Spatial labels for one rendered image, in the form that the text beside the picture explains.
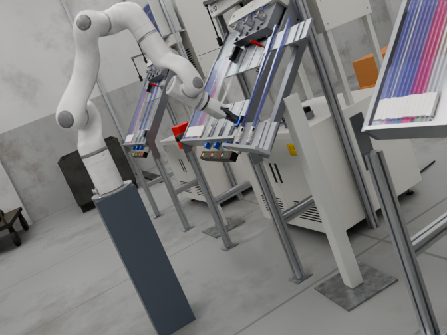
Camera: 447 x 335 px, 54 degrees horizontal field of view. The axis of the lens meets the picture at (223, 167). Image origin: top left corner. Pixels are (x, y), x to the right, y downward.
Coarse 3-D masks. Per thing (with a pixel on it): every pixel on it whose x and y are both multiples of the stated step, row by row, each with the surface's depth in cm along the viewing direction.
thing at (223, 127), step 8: (232, 104) 214; (240, 104) 205; (232, 112) 210; (240, 112) 201; (208, 120) 233; (216, 120) 223; (224, 120) 214; (208, 128) 228; (216, 128) 219; (224, 128) 210; (232, 128) 202; (208, 136) 221; (216, 136) 214
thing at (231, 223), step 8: (176, 128) 288; (184, 128) 287; (176, 136) 291; (200, 160) 296; (208, 184) 300; (224, 216) 306; (232, 224) 304; (240, 224) 301; (208, 232) 307; (216, 232) 301
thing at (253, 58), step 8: (232, 32) 258; (232, 40) 252; (264, 40) 212; (224, 48) 259; (232, 48) 247; (248, 48) 226; (256, 48) 216; (224, 56) 252; (248, 56) 221; (256, 56) 212; (232, 64) 236; (240, 64) 225; (248, 64) 217; (256, 64) 208; (232, 72) 231; (240, 72) 223
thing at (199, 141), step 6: (192, 138) 236; (198, 138) 228; (204, 138) 221; (210, 138) 214; (216, 138) 208; (222, 138) 202; (228, 138) 197; (234, 138) 193; (192, 144) 247; (198, 144) 240; (204, 144) 233
